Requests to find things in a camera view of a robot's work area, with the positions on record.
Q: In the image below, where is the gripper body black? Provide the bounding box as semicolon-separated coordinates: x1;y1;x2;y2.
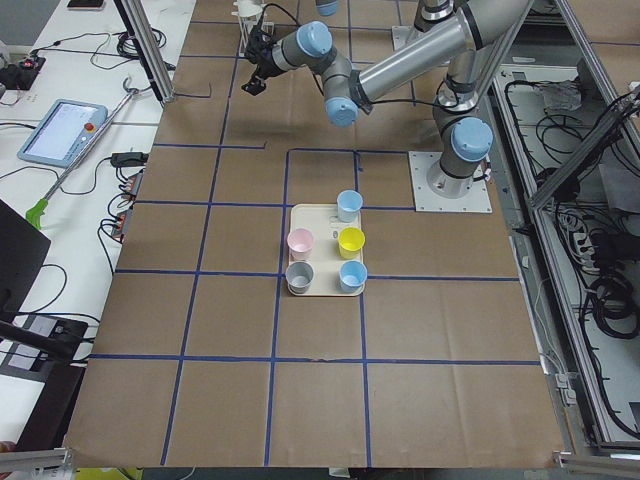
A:
244;24;280;80

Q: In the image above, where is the white ikea cup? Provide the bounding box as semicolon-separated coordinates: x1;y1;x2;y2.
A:
234;0;263;18

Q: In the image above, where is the light blue cup near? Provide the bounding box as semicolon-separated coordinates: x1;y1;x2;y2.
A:
336;190;363;223

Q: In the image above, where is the light blue cup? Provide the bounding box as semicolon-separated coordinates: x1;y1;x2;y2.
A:
336;190;363;223
339;260;368;294

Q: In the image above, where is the pink cup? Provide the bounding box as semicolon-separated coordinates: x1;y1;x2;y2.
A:
287;228;315;261

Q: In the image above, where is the yellow cup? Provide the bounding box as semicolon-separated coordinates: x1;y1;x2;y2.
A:
338;227;366;260

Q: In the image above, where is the grey cup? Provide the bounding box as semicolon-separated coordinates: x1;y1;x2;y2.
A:
285;261;314;295

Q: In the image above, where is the light blue cup far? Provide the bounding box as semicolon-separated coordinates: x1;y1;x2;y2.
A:
339;260;368;294

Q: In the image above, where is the black power adapter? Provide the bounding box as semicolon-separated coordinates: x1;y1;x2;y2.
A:
110;151;149;168

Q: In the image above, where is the cream plastic tray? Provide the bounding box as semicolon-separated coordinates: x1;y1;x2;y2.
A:
286;204;366;297

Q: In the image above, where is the blue teach pendant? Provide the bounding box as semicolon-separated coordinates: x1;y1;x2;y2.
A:
17;99;108;168

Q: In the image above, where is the white wire cup rack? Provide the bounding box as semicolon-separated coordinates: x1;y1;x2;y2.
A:
232;1;262;57

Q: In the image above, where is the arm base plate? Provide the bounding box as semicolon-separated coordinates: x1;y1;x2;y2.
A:
408;151;493;214
391;26;420;51

